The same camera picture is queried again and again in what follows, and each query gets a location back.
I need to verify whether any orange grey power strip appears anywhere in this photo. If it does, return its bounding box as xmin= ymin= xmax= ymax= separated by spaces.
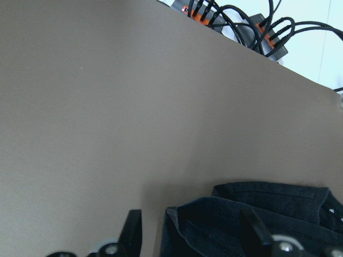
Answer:
xmin=237 ymin=13 xmax=288 ymax=62

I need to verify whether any black graphic t-shirt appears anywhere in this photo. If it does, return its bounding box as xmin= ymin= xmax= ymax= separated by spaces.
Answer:
xmin=160 ymin=181 xmax=343 ymax=257

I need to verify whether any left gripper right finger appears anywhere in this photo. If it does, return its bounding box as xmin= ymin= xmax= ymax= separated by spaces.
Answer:
xmin=240 ymin=209 xmax=274 ymax=257

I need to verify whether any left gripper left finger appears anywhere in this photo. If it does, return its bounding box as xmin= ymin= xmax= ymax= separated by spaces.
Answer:
xmin=118 ymin=209 xmax=142 ymax=257

